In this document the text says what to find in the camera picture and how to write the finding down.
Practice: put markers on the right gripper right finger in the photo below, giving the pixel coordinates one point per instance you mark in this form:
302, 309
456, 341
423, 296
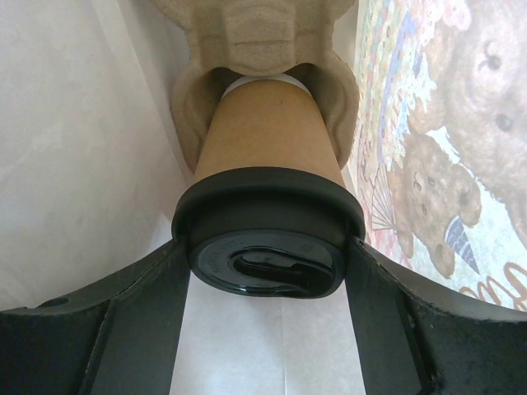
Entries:
415, 336

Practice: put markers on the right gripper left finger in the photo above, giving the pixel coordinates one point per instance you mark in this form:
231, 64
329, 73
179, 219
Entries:
119, 335

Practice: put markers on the beige paper takeout bag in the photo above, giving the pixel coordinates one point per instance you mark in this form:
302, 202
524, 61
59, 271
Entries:
92, 171

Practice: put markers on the black coffee cup lid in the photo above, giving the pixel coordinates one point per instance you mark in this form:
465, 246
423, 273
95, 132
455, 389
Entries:
268, 232

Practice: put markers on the brown paper coffee cup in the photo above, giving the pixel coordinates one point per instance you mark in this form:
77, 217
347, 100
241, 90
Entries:
268, 122

